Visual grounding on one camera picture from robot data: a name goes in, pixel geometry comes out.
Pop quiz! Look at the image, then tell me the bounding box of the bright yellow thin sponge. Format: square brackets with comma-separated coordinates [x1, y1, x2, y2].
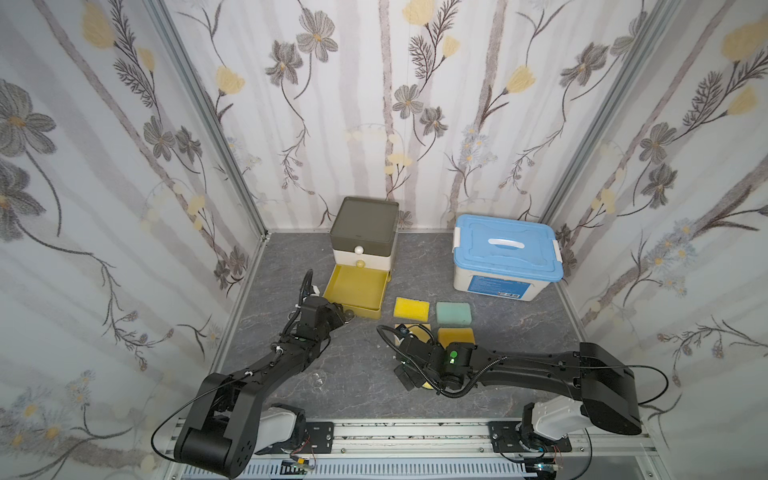
[393, 297, 430, 323]

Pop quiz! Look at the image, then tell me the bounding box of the yellow bottom drawer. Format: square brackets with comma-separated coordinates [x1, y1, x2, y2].
[324, 265, 391, 320]

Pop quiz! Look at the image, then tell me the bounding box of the green sponge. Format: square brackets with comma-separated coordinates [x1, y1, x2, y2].
[436, 302, 472, 326]

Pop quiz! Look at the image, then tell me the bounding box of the olive three-drawer cabinet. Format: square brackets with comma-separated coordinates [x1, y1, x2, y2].
[330, 196, 399, 271]

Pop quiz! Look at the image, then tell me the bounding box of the yellow green-backed scrub sponge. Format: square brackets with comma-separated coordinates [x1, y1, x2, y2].
[395, 323, 435, 343]

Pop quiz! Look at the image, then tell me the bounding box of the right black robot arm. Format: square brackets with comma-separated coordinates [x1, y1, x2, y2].
[376, 325, 642, 442]

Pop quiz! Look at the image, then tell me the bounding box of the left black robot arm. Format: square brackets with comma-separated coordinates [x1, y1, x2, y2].
[153, 269, 347, 479]

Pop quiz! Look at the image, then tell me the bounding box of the blue lidded storage box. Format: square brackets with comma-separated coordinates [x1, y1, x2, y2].
[452, 214, 564, 301]

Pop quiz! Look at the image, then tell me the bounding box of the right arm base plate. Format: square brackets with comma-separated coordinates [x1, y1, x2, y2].
[487, 420, 572, 455]

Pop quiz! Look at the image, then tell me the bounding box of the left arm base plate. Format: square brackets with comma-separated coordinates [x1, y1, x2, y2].
[287, 421, 335, 455]

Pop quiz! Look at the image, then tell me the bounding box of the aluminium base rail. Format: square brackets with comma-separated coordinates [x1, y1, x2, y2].
[247, 419, 672, 479]

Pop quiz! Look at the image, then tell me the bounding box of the white slotted cable duct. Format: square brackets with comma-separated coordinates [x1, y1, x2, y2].
[239, 457, 535, 479]

